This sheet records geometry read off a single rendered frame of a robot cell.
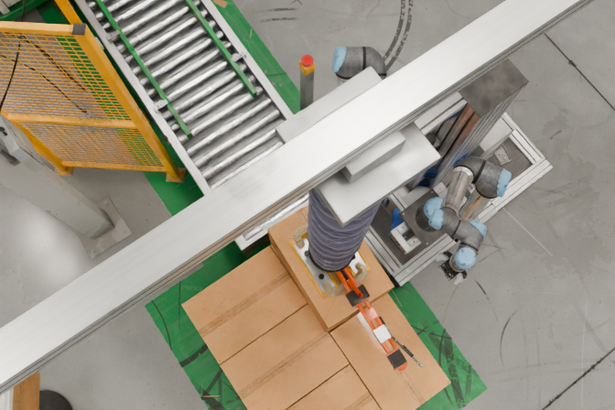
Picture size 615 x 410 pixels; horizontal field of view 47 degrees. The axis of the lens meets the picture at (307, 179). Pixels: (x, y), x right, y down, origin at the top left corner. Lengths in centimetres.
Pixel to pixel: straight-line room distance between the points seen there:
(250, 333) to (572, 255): 218
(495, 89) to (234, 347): 207
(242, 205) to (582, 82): 401
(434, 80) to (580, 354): 342
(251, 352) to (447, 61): 265
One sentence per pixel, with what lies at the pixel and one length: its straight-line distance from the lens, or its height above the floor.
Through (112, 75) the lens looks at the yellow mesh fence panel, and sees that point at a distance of 319.
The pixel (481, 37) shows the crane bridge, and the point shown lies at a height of 305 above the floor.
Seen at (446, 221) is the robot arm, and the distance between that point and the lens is 279.
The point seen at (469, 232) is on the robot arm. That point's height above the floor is 185.
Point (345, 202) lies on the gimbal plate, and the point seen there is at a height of 287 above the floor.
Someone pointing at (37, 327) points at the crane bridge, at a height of 305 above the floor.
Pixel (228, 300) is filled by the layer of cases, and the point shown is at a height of 54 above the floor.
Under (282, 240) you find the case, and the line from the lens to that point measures 365.
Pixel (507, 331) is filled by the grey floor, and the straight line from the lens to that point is 472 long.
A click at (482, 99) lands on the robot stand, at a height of 203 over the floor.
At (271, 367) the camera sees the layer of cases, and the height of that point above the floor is 54.
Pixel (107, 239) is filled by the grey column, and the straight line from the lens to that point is 477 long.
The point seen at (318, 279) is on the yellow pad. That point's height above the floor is 97.
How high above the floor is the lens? 453
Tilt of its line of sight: 75 degrees down
